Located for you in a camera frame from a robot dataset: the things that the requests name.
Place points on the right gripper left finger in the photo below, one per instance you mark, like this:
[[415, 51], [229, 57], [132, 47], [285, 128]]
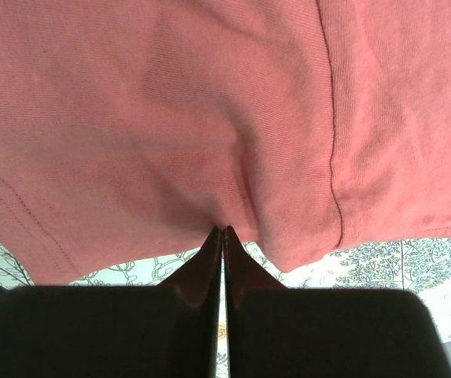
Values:
[[166, 330]]

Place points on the salmon pink t shirt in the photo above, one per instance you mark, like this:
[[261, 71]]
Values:
[[130, 129]]

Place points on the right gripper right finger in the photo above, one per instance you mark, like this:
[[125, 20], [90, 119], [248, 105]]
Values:
[[275, 331]]

